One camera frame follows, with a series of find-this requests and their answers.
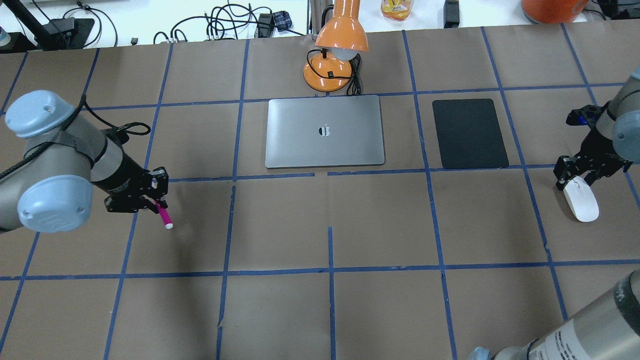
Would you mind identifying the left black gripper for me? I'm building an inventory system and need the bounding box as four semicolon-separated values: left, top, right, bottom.
93;155;169;214

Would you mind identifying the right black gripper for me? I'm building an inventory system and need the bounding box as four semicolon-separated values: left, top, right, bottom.
553;101;633;192

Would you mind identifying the pink marker pen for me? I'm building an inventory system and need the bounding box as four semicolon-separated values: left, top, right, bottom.
155;201;174;230

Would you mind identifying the white computer mouse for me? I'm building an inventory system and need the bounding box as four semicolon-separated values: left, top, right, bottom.
562;176;600;223

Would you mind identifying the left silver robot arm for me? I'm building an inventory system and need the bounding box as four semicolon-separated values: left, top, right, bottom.
0;89;173;234

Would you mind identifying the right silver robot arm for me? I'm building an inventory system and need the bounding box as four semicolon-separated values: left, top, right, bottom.
464;66;639;360

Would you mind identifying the black mousepad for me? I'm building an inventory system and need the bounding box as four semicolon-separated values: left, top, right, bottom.
432;98;509;170

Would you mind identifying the silver closed laptop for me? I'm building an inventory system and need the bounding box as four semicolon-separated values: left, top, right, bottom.
264;95;386;169

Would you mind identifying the black power adapter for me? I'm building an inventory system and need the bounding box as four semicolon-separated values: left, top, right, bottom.
443;0;461;28

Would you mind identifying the orange desk lamp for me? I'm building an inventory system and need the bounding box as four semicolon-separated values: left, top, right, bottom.
302;0;370;96

